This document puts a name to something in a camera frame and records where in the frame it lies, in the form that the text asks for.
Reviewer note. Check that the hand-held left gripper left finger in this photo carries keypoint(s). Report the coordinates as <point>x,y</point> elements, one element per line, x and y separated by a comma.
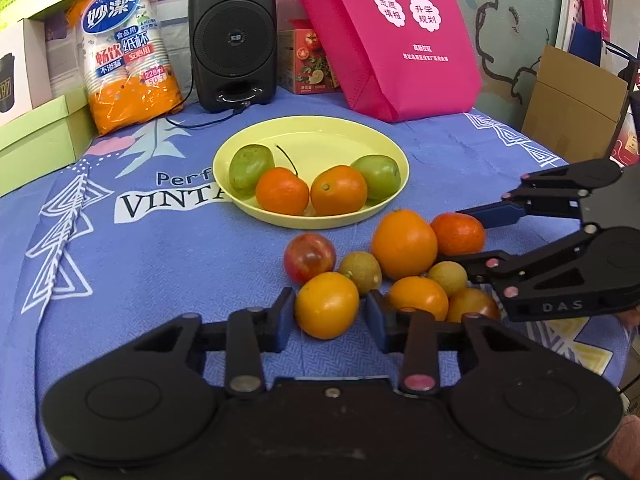
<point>284,312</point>

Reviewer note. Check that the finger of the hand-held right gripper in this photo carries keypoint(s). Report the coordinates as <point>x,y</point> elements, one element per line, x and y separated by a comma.
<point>530,272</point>
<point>500,213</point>

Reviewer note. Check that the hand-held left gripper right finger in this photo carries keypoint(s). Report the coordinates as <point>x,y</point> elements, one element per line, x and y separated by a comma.
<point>374,312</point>

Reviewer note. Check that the yellow-orange orange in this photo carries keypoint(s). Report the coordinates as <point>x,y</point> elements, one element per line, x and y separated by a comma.
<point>327,305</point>

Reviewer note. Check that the reddish-orange tangerine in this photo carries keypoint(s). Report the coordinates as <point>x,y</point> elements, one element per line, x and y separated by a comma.
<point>460,234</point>

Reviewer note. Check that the pale yellow round plate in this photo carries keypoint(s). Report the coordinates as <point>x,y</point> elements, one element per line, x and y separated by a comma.
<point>320,140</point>

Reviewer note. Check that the small brown kiwi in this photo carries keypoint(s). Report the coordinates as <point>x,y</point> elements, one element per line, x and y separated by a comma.
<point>361,271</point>
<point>447,277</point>

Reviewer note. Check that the small orange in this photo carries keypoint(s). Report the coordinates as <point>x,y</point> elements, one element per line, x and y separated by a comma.
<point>419,296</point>

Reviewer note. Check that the red apple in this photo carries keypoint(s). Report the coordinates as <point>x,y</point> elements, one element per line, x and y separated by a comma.
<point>310,257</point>

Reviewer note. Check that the red-yellow apple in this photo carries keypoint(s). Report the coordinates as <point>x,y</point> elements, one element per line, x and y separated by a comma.
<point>472,304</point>

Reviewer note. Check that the large orange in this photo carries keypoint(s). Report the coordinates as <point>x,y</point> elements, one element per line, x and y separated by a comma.
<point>404,244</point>

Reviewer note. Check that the orange with dark stem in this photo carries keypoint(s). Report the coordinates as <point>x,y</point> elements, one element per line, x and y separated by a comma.
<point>282,191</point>

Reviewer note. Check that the red printed box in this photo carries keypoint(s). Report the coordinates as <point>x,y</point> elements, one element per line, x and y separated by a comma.
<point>627,145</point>

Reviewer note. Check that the brown cardboard box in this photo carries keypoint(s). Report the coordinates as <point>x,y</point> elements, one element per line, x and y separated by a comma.
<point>570,110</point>

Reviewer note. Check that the round orange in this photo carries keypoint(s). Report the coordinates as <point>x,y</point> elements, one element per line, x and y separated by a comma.
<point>339,190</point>

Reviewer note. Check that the green kiwi-shaped fruit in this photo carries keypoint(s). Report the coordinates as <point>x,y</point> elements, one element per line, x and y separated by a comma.
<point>377,175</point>
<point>250,169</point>

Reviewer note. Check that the blue printed tablecloth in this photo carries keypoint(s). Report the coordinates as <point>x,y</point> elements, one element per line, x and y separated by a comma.
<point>150,270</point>

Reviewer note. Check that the dark blue bag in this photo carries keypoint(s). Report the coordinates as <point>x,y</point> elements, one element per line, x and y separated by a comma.
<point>585,45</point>

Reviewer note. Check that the black stand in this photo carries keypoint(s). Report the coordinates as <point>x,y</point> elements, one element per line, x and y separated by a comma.
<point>627,67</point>

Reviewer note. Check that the pink fabric bag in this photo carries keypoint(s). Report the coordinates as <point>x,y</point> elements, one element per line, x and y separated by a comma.
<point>395,35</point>

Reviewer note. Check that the red tomato print box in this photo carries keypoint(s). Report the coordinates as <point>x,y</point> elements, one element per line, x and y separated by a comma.
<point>307,60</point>

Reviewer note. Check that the black speaker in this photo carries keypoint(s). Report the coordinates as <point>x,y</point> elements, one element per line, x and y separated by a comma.
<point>232,35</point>

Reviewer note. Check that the orange paper cup pack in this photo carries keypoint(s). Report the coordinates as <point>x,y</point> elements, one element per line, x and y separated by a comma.
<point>130,60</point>

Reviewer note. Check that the light green box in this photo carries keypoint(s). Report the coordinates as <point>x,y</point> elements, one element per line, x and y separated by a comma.
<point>40,140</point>

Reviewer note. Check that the white box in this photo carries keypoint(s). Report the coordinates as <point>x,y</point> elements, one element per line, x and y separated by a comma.
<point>22,70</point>

